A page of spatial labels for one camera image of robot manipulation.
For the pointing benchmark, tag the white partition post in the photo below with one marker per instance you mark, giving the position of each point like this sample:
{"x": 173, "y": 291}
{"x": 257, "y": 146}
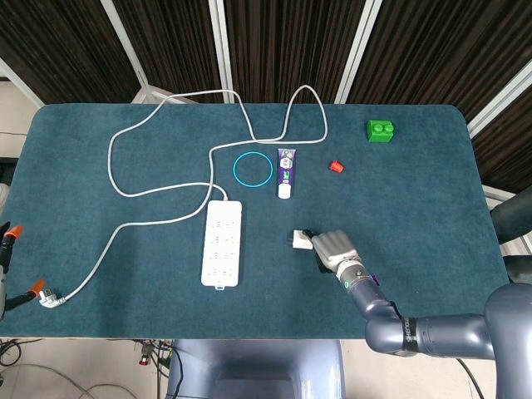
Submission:
{"x": 360, "y": 41}
{"x": 498, "y": 99}
{"x": 21, "y": 84}
{"x": 124, "y": 41}
{"x": 219, "y": 41}

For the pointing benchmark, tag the black clamp orange tip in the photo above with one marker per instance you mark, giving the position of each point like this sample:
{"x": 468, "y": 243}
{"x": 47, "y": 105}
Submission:
{"x": 35, "y": 287}
{"x": 13, "y": 232}

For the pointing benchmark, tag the dark slatted partition panel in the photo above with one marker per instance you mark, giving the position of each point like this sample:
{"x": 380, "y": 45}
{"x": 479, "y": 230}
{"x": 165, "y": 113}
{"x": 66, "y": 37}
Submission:
{"x": 436, "y": 50}
{"x": 174, "y": 41}
{"x": 62, "y": 41}
{"x": 511, "y": 158}
{"x": 291, "y": 41}

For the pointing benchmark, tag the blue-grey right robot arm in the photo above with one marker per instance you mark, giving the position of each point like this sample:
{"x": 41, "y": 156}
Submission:
{"x": 449, "y": 336}

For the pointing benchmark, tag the white power strip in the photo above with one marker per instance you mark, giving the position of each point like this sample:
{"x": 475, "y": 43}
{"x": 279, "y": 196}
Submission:
{"x": 222, "y": 245}

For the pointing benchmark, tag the purple toothpaste tube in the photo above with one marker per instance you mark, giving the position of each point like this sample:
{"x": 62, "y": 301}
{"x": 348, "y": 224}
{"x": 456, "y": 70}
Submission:
{"x": 287, "y": 166}

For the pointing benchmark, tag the green building block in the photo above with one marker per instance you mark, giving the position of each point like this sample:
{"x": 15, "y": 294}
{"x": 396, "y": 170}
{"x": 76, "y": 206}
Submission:
{"x": 380, "y": 135}

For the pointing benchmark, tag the teal fabric table mat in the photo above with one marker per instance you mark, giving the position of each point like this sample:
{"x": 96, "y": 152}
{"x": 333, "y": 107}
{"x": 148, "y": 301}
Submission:
{"x": 415, "y": 208}

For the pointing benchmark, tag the red silver floor connector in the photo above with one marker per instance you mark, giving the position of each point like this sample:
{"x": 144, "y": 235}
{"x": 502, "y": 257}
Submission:
{"x": 144, "y": 359}

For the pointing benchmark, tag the small red cap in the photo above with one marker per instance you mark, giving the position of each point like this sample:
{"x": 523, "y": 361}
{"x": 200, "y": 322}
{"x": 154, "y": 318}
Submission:
{"x": 336, "y": 166}

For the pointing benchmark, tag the purple building block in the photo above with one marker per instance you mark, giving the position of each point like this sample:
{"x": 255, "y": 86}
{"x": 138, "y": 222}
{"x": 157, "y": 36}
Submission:
{"x": 376, "y": 280}

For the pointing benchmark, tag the dark clad person leg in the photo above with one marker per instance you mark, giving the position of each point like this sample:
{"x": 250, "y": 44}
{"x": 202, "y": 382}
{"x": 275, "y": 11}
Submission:
{"x": 521, "y": 272}
{"x": 515, "y": 216}

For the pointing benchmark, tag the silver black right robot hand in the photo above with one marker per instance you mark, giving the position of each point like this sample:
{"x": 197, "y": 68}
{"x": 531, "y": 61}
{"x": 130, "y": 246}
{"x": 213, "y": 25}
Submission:
{"x": 334, "y": 247}

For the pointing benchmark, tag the blue-grey robot torso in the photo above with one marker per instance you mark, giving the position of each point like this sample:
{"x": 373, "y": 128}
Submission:
{"x": 249, "y": 365}

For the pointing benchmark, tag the white plug adapter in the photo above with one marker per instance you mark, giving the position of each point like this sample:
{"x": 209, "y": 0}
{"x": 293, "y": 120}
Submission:
{"x": 300, "y": 242}

